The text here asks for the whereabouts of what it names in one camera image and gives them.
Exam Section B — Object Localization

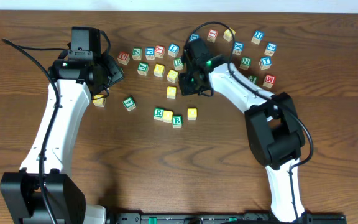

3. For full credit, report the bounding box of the green B block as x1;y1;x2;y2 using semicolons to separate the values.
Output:
172;115;183;128

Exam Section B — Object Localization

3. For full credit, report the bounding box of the yellow O block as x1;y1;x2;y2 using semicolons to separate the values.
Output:
162;110;173;123

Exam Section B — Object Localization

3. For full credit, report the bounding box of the green r block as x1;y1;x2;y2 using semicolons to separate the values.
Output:
154;108;164;121
173;58;184;70

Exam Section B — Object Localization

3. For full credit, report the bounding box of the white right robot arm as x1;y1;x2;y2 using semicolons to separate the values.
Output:
179;39;305;222

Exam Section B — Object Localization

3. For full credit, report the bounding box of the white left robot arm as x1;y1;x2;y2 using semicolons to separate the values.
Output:
0;27;124;223

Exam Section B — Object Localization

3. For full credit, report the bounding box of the yellow S block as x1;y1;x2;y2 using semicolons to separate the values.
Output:
167;69;179;83

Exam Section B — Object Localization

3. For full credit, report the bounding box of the red U block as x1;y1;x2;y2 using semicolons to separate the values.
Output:
117;52;130;65

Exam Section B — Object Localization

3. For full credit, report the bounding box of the yellow C block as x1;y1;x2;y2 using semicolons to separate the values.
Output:
167;86;177;99

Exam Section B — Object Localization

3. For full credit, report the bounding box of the blue L block upper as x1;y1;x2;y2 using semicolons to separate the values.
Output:
167;43;180;58

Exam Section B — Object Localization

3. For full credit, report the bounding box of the yellow K block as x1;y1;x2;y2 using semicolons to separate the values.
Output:
154;63;165;77

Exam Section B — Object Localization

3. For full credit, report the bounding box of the green Z block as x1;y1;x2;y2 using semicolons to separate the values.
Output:
132;47;142;60

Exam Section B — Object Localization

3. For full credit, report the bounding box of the green J block left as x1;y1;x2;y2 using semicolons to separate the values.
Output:
137;62;149;76

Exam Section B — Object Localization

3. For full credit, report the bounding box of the green j block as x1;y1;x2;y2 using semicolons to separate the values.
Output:
248;75;258;85
137;62;149;76

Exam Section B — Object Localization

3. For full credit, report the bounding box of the green 4 block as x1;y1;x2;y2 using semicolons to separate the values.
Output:
123;97;136;111

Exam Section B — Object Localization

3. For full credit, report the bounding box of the blue D block upper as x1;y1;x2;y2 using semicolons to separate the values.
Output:
189;33;200;42

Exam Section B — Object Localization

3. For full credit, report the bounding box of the red A block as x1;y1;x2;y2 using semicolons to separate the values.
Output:
154;45;165;58

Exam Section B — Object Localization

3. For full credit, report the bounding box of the red I block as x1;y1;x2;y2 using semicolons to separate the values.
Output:
207;29;218;43

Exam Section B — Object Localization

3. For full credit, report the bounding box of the blue P block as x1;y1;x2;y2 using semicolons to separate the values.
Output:
145;47;155;60

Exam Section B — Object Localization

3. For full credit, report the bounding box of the green N block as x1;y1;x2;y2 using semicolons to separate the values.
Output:
240;57;252;70

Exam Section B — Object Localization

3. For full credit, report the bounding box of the blue X block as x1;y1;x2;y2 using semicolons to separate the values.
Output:
232;42;244;55

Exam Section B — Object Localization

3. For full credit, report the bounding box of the yellow block top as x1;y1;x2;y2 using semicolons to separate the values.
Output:
223;28;236;42

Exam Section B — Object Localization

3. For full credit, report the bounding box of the green J block right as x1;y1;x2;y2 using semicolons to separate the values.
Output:
248;75;258;85

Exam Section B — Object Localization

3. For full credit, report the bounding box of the blue T block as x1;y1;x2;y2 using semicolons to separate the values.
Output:
259;57;272;70

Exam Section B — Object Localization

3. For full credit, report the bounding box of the red M block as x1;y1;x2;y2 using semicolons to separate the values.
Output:
262;74;276;88

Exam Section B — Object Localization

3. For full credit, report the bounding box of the blue H block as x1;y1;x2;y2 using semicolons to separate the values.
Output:
251;30;264;45

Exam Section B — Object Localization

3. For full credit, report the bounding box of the blue 2 block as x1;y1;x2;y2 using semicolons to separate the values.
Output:
264;42;277;57

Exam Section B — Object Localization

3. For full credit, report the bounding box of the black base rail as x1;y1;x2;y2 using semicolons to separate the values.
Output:
106;213;347;224

